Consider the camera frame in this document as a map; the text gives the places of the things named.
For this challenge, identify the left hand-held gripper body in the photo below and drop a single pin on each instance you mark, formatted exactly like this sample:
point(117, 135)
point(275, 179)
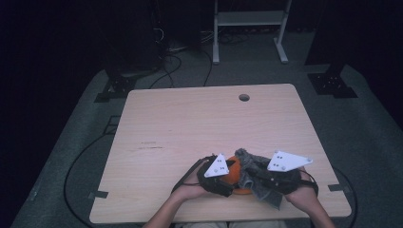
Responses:
point(215, 167)

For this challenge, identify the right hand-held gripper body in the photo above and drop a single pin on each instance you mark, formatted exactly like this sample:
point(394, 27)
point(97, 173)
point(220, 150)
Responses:
point(282, 182)

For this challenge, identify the orange round plush toy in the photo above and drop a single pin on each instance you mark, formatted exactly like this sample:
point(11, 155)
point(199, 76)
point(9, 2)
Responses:
point(234, 172)

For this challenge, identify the grey fuzzy cloth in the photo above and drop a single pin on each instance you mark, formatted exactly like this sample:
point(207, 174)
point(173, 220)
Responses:
point(247, 156)

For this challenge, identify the person's right hand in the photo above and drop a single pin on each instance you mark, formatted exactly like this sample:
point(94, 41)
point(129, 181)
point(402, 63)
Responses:
point(304, 196)

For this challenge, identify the person's left hand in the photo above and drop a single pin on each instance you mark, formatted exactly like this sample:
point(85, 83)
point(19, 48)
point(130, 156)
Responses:
point(188, 191)

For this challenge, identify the grey tape strip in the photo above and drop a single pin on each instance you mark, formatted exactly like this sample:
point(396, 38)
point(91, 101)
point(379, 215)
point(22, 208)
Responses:
point(98, 194)
point(337, 187)

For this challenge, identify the black stand base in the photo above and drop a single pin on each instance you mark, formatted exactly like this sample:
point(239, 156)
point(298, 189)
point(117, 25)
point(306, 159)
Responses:
point(118, 85)
point(332, 85)

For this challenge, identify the white metal frame stand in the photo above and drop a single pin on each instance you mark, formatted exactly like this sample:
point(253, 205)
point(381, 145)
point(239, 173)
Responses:
point(250, 18)

